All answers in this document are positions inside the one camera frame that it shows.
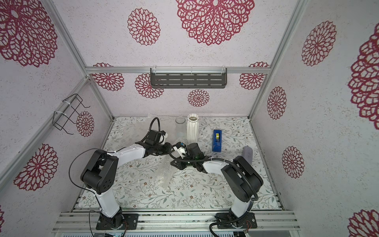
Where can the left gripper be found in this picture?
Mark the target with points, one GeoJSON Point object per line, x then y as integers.
{"type": "Point", "coordinates": [168, 146]}

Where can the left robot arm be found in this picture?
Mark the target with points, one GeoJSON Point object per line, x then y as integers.
{"type": "Point", "coordinates": [133, 165]}

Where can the black wire wall rack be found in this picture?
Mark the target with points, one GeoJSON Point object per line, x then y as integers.
{"type": "Point", "coordinates": [61, 118]}

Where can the blue tape dispenser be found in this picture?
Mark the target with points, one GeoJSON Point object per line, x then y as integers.
{"type": "Point", "coordinates": [217, 141]}

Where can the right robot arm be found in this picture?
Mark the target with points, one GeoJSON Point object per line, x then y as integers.
{"type": "Point", "coordinates": [243, 180]}

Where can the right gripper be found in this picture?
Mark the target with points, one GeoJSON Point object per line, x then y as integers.
{"type": "Point", "coordinates": [180, 163]}

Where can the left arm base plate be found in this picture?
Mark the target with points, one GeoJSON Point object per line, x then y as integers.
{"type": "Point", "coordinates": [119, 222]}

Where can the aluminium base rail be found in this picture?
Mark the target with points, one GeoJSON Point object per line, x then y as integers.
{"type": "Point", "coordinates": [175, 221]}

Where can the grey slotted wall shelf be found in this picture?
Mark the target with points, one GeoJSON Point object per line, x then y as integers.
{"type": "Point", "coordinates": [188, 79]}

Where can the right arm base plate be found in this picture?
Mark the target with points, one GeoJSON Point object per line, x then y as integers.
{"type": "Point", "coordinates": [229, 221]}

